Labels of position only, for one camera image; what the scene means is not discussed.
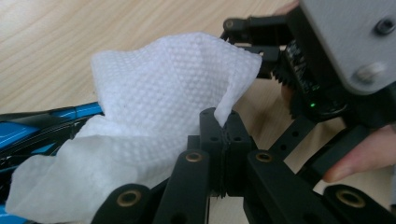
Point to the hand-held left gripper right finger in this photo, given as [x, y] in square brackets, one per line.
[236, 155]

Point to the white wet wipe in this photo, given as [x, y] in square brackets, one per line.
[149, 102]

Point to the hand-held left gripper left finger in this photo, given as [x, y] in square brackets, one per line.
[213, 146]

